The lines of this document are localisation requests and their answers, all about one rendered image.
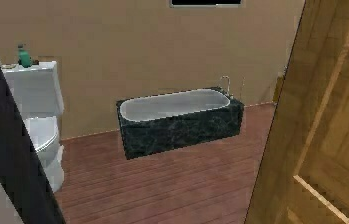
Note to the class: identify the dark green marble bathtub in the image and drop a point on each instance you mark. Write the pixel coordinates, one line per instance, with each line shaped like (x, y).
(182, 130)

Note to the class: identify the silver bathtub faucet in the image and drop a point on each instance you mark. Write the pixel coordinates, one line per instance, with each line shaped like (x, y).
(226, 83)

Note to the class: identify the dark window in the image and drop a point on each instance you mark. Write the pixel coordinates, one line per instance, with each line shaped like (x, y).
(205, 2)

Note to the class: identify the white toilet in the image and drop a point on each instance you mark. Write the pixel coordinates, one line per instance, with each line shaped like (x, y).
(37, 96)

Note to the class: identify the wooden room door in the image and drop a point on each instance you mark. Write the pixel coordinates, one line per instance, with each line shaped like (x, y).
(318, 126)

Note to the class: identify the green soap bottle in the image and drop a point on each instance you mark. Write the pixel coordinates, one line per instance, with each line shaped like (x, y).
(24, 57)

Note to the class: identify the black door frame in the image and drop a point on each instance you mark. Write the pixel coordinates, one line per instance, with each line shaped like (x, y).
(12, 150)

